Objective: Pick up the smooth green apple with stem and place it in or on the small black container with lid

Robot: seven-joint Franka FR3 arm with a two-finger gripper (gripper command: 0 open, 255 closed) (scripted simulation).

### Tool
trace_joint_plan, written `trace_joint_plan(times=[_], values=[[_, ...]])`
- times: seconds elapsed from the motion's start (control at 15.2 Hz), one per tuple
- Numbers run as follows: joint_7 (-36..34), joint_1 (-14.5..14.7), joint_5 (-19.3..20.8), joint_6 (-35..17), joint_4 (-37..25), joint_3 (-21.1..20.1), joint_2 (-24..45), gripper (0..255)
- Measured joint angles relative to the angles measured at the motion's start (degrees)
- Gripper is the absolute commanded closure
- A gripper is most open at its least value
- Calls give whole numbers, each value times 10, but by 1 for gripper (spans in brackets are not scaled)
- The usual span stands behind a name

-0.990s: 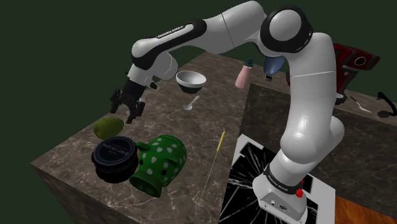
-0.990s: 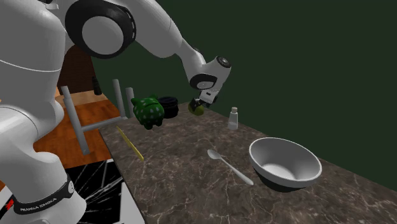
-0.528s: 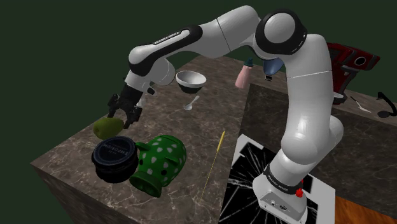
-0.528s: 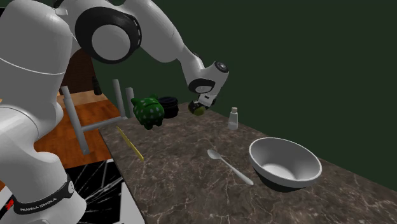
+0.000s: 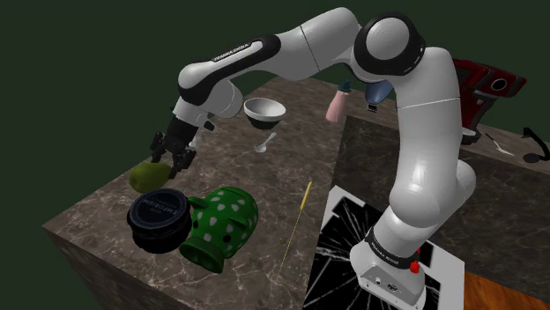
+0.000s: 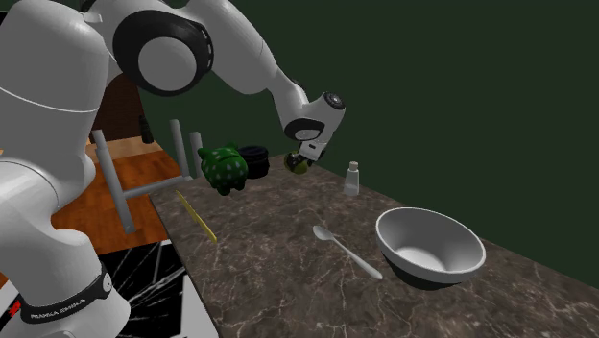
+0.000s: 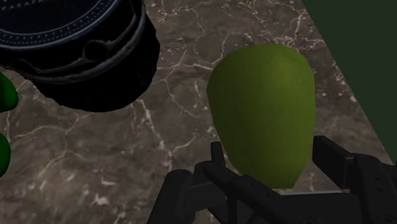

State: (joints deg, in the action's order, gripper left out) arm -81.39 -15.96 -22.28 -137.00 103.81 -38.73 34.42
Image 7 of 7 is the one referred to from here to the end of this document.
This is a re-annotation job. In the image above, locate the olive green egg-shaped fruit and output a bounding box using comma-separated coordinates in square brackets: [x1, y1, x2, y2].
[205, 43, 317, 190]

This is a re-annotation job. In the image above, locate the black round tin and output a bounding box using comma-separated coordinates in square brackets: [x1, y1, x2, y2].
[0, 0, 161, 113]

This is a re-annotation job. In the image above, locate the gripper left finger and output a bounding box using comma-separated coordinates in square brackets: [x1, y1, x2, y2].
[146, 141, 281, 224]

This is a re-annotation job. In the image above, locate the bright green rounded object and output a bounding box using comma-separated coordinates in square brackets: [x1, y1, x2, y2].
[0, 71, 19, 178]

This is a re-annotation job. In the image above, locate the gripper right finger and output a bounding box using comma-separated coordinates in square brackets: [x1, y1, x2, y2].
[312, 135, 397, 224]

